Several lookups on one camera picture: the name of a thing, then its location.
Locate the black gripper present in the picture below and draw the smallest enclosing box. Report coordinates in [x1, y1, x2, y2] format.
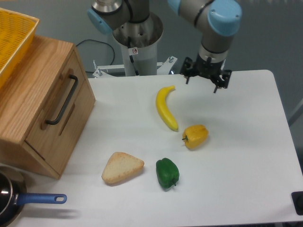
[180, 51, 232, 93]

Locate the wooden top drawer black handle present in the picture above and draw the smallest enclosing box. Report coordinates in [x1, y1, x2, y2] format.
[25, 50, 89, 152]

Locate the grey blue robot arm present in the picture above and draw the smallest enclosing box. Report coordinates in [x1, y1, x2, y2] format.
[87, 0, 242, 88]

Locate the wooden drawer cabinet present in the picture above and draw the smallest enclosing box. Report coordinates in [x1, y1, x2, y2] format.
[0, 36, 89, 179]

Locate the yellow banana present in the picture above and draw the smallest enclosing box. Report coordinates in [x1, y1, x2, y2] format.
[155, 85, 178, 131]

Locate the yellow bell pepper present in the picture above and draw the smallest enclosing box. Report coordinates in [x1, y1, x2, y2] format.
[182, 124, 209, 149]

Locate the green bell pepper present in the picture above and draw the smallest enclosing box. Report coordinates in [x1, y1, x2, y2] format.
[156, 158, 179, 190]

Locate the triangular bread slice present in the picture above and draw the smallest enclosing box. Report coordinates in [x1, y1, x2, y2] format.
[101, 152, 144, 184]

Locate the black device at table edge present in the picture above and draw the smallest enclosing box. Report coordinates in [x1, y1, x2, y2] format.
[291, 191, 303, 216]

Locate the yellow plastic basket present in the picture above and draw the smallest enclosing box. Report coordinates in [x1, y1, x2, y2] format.
[0, 8, 40, 87]

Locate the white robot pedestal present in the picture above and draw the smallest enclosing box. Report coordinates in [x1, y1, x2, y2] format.
[113, 12, 163, 66]

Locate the white table frame bracket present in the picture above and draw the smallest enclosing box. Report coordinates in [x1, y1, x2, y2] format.
[92, 56, 178, 78]

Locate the black cable on floor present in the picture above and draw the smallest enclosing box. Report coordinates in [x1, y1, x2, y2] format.
[75, 39, 116, 73]

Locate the black pan blue handle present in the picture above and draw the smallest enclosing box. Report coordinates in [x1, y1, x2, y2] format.
[0, 166, 67, 227]

